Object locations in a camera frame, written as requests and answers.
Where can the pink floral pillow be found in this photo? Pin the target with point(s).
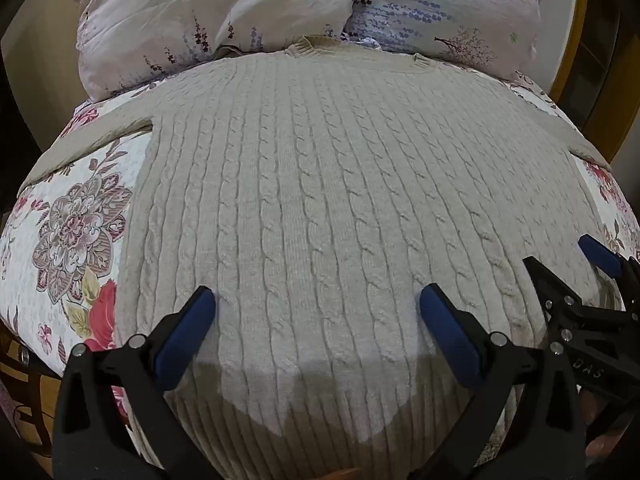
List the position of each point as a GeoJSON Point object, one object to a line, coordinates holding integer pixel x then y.
{"type": "Point", "coordinates": [200, 5]}

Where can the blue-pink floral pillow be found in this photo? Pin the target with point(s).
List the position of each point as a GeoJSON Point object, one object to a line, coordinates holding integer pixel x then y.
{"type": "Point", "coordinates": [440, 5]}

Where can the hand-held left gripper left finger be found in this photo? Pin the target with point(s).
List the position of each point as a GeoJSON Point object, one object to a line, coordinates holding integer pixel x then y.
{"type": "Point", "coordinates": [186, 329]}

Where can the wooden headboard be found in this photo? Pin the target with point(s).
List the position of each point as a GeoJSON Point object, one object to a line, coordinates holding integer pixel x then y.
{"type": "Point", "coordinates": [575, 35]}

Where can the wooden bed frame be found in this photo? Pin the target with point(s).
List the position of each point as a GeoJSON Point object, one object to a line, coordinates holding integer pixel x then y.
{"type": "Point", "coordinates": [25, 400]}

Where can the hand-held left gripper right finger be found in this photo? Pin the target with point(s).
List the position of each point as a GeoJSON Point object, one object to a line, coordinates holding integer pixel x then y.
{"type": "Point", "coordinates": [450, 329]}

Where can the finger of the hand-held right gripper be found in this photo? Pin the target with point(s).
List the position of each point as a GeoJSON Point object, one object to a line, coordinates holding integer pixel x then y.
{"type": "Point", "coordinates": [542, 280]}
{"type": "Point", "coordinates": [600, 256]}

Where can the floral bed sheet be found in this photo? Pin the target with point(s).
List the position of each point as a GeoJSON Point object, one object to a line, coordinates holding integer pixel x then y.
{"type": "Point", "coordinates": [70, 230]}

